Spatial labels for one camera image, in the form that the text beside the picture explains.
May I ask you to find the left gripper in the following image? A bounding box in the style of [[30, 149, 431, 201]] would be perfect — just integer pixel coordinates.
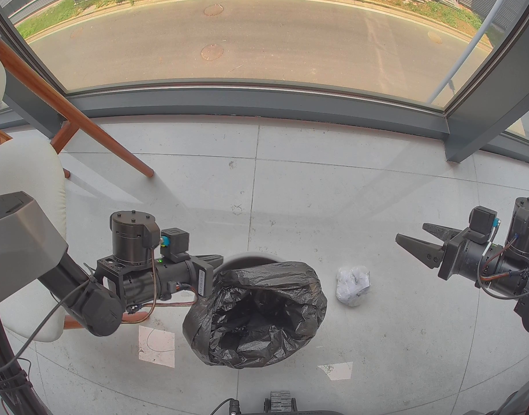
[[155, 254, 224, 299]]

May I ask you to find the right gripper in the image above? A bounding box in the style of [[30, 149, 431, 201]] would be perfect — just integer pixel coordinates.
[[396, 222, 493, 281]]

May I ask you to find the black plastic bag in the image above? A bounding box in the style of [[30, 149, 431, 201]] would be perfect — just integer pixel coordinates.
[[182, 261, 328, 367]]

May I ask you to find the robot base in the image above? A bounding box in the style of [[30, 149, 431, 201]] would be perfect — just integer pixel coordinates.
[[246, 389, 348, 415]]

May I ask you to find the white trash bin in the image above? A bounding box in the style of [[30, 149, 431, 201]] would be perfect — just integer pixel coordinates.
[[224, 252, 287, 276]]

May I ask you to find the crumpled white paper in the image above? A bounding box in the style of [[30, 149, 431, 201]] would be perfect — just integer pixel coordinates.
[[336, 265, 372, 307]]

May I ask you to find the window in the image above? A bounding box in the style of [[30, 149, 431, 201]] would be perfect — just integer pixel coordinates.
[[0, 0, 529, 168]]

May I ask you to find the wooden chair with white cushions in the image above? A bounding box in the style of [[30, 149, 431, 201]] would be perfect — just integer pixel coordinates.
[[0, 31, 155, 343]]

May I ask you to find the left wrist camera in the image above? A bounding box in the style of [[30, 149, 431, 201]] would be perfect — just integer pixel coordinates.
[[160, 227, 191, 264]]

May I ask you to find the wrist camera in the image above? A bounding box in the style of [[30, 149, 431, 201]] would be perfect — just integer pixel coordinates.
[[160, 227, 191, 264], [468, 206, 500, 244]]

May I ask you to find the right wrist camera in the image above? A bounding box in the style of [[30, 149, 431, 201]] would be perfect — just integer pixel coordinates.
[[468, 206, 500, 244]]

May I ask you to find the black cable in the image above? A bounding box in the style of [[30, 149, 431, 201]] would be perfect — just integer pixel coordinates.
[[5, 275, 94, 373], [209, 398, 242, 415]]

